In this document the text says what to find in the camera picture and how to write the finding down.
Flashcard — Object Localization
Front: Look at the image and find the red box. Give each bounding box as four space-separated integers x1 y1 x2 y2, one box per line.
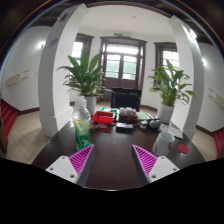
92 110 115 125

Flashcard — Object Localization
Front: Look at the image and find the leafy plant in white pot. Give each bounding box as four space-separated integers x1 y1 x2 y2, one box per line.
148 59 197 125
57 49 113 116

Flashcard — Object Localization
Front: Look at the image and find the black chair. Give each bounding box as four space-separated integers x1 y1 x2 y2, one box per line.
110 87 143 113

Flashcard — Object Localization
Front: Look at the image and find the flat round red coaster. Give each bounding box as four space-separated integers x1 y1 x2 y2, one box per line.
177 143 190 155

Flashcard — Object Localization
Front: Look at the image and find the brown tray of white cups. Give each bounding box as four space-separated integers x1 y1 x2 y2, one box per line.
118 106 139 124

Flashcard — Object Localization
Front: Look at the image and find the grey-headed black microphone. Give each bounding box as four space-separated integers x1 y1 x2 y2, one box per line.
148 118 163 130

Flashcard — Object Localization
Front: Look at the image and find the dark-framed window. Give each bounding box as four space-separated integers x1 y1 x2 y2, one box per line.
70 32 95 64
153 41 180 71

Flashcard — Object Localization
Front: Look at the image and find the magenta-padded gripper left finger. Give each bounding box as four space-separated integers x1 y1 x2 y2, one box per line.
45 143 97 187

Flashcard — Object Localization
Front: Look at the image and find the green booklet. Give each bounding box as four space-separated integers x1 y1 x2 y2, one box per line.
136 111 151 121

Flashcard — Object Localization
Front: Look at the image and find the white ceramic mug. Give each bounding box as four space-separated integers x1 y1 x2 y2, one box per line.
151 131 176 157

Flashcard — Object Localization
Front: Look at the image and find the red carpeted staircase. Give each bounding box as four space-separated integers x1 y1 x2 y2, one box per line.
0 99 18 138
213 128 224 159

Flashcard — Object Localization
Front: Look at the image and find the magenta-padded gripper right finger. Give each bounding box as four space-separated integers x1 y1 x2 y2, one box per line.
130 143 181 187

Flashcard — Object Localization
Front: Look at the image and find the dark wooden glazed double door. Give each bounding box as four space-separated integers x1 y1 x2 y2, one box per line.
99 36 148 101

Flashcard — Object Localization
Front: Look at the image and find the pillar-mounted wall lamp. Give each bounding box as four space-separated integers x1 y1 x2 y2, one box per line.
187 28 198 41

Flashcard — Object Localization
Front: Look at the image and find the black flat device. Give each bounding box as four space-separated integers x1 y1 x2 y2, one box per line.
115 122 135 131

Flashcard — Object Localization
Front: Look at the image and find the printed paper brochure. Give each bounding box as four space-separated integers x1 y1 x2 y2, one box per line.
159 122 184 139

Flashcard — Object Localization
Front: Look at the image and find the clear green-labelled drink bottle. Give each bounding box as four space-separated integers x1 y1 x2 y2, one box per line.
71 95 93 152

